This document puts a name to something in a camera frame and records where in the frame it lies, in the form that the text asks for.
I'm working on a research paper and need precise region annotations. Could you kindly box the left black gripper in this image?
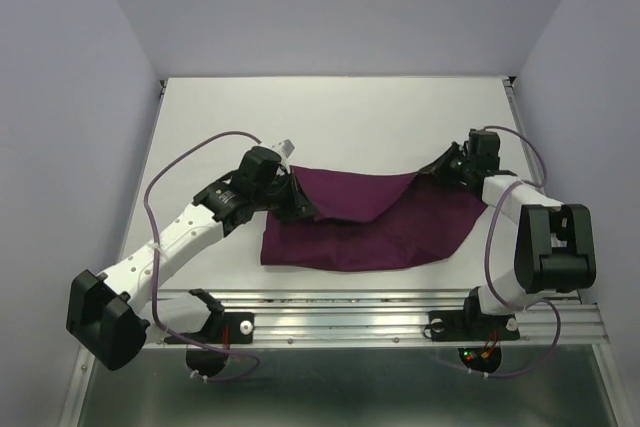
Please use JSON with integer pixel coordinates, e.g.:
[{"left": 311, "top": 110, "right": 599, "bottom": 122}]
[{"left": 254, "top": 167, "right": 317, "bottom": 222}]

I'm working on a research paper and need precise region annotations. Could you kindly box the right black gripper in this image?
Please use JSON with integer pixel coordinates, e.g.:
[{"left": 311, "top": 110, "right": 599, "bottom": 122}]
[{"left": 417, "top": 140, "right": 475, "bottom": 188}]

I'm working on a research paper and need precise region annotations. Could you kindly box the purple cloth drape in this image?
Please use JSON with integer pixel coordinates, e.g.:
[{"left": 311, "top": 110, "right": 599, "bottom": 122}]
[{"left": 260, "top": 167, "right": 486, "bottom": 273}]

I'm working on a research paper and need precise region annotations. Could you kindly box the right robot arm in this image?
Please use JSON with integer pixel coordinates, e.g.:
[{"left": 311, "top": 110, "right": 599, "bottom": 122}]
[{"left": 421, "top": 125, "right": 596, "bottom": 337}]

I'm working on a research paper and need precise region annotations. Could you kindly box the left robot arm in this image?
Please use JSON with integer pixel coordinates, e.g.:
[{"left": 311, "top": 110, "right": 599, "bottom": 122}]
[{"left": 66, "top": 140, "right": 318, "bottom": 371}]

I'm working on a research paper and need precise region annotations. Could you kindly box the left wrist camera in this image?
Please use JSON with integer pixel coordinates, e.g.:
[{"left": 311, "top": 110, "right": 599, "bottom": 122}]
[{"left": 271, "top": 139, "right": 295, "bottom": 159}]

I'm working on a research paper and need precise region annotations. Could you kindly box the aluminium rail frame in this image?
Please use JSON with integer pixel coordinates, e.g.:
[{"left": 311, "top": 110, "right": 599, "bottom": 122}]
[{"left": 79, "top": 77, "right": 634, "bottom": 426}]

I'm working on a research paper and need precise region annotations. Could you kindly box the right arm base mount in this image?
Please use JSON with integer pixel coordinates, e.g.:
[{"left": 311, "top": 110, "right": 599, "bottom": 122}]
[{"left": 422, "top": 310, "right": 520, "bottom": 375}]

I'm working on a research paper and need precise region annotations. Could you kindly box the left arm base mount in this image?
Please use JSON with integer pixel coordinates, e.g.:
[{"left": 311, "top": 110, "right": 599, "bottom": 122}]
[{"left": 184, "top": 311, "right": 255, "bottom": 381}]

